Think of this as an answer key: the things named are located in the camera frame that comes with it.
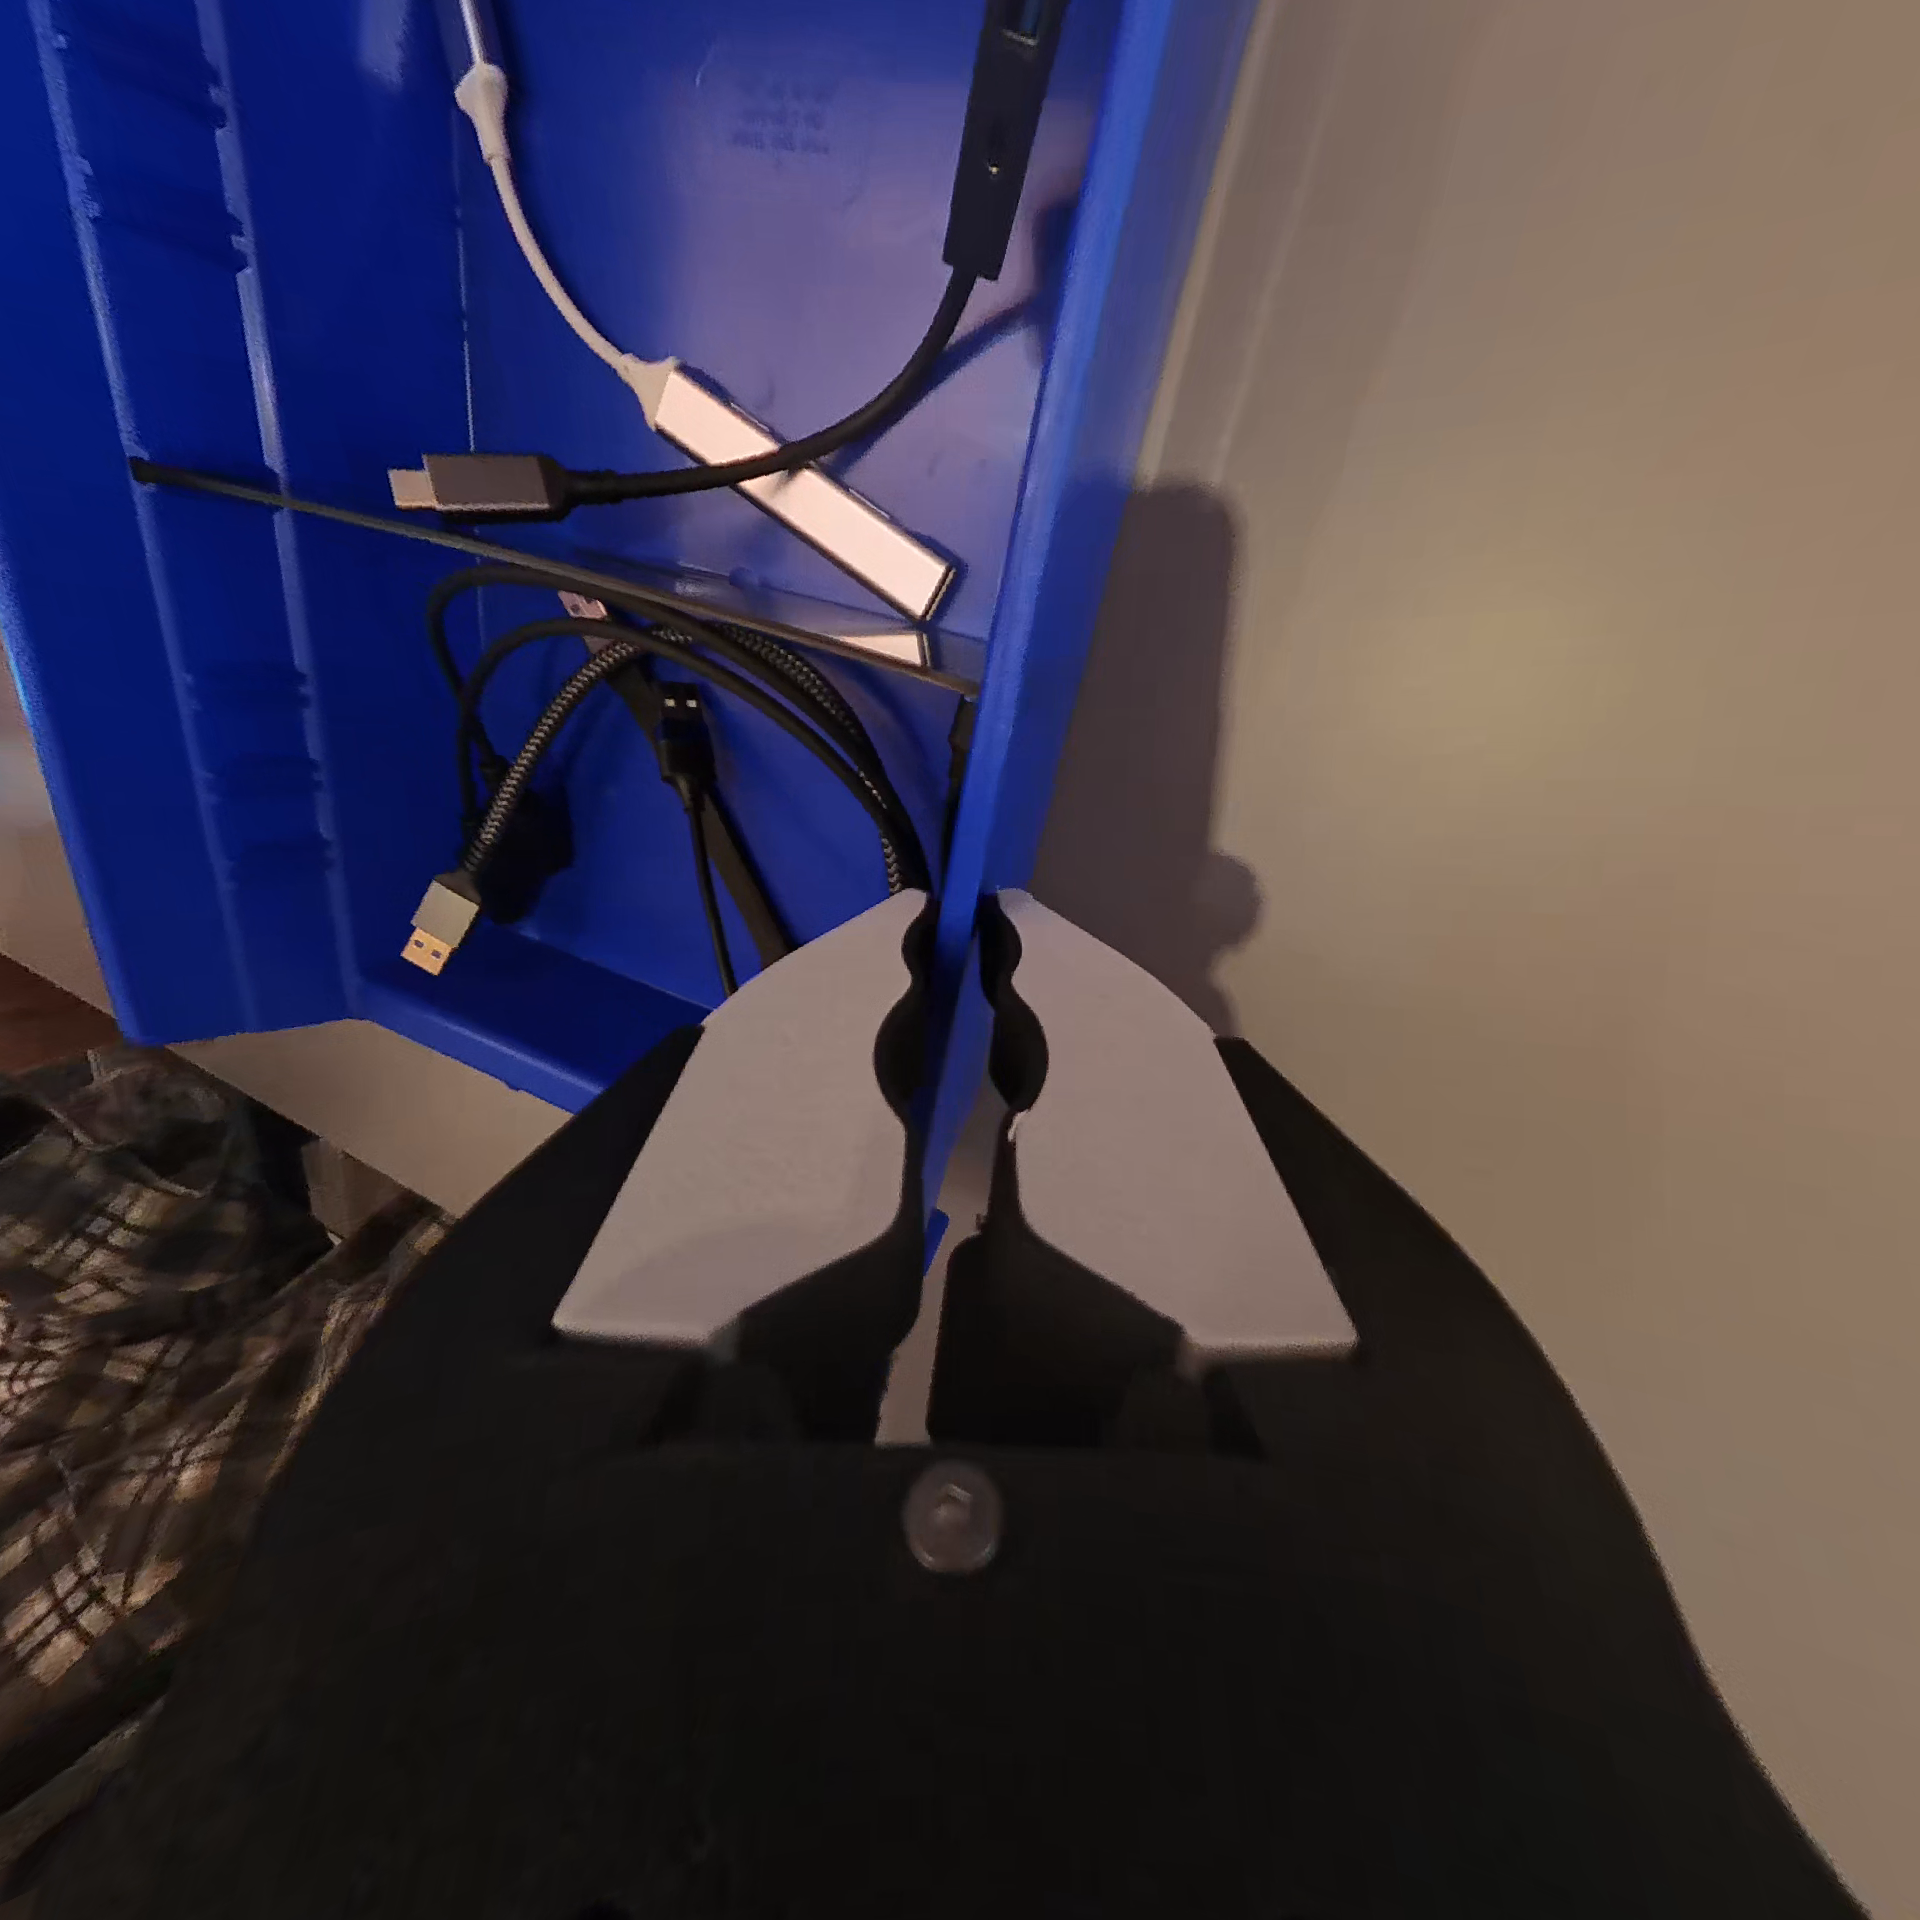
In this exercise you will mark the black bin divider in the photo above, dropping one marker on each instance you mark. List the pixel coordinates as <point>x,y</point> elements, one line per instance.
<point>901,668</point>

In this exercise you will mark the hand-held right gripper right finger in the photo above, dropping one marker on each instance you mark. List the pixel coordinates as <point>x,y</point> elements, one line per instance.
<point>1184,1185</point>

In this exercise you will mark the person's plaid shirt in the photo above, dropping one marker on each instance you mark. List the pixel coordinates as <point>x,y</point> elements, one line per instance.
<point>134,1350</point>

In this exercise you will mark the dark slim usb hub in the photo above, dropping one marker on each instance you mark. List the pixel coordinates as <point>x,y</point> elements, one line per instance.
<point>999,151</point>

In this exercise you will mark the blue plastic bin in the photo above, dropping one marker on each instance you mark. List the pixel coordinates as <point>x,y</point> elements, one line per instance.
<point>301,750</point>

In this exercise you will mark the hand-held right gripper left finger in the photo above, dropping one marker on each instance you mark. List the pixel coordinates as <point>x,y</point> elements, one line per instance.
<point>735,1170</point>

